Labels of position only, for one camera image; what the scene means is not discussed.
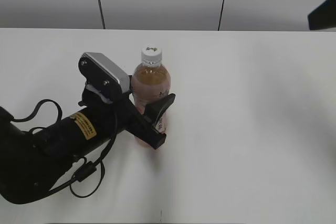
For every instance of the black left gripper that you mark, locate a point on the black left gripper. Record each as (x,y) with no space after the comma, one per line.
(123,115)

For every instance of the peach tea plastic bottle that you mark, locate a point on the peach tea plastic bottle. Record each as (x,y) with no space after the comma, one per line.
(149,83)

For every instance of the white bottle cap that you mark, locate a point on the white bottle cap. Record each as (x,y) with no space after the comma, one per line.
(151,55)

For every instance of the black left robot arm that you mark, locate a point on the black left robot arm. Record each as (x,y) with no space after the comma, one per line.
(38,163)

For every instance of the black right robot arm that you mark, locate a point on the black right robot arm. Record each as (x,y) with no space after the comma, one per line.
(322,17)

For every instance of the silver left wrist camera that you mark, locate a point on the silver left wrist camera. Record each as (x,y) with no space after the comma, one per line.
(103,77)

